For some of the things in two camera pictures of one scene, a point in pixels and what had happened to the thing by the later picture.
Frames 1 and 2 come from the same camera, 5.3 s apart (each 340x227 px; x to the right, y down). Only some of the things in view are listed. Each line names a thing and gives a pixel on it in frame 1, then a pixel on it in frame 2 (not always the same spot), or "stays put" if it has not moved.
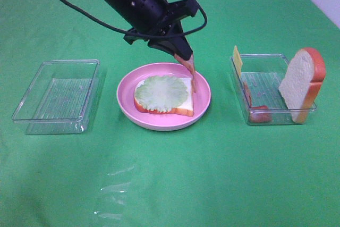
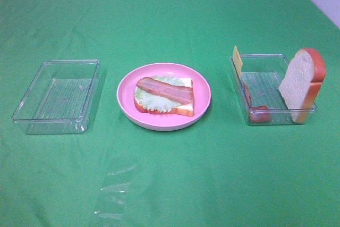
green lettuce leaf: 160,94 stays put
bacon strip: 190,62 → 179,93
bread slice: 186,108 stays put
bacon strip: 257,114 stays put
